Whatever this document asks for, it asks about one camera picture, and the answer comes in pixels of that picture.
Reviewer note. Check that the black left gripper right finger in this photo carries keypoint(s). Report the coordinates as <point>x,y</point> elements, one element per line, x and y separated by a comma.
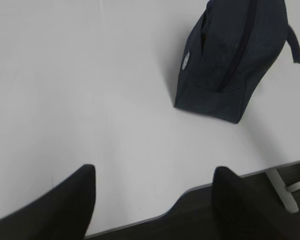
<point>241,213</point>

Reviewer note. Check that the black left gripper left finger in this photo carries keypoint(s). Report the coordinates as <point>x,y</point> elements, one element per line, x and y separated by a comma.
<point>63,213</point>

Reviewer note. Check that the navy blue lunch bag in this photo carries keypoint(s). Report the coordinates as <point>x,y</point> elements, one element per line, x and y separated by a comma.
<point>227,53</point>

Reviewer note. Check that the white table leg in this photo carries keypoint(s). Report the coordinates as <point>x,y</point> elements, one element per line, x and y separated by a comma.
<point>283,191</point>

